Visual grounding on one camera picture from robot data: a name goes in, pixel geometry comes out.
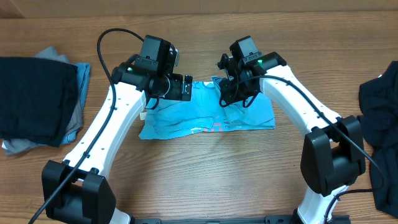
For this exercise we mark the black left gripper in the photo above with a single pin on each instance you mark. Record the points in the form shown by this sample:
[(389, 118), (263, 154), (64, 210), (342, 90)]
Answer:
[(176, 93)]

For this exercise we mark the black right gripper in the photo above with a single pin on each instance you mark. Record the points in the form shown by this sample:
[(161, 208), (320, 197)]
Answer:
[(226, 74)]

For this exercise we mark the light blue printed t-shirt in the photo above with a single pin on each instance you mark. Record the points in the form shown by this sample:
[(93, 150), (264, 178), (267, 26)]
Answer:
[(168, 119)]

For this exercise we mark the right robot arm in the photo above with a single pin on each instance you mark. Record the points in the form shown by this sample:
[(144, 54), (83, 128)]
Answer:
[(332, 154)]

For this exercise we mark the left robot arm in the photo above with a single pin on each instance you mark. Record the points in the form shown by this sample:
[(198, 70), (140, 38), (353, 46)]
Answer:
[(77, 190)]

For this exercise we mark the black t-shirt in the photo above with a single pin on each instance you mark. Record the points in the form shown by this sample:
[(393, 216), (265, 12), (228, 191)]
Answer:
[(378, 104)]

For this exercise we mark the folded grey garment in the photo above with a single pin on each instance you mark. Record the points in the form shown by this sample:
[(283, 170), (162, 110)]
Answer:
[(42, 100)]

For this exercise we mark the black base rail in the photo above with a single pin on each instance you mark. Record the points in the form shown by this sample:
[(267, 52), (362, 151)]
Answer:
[(202, 221)]

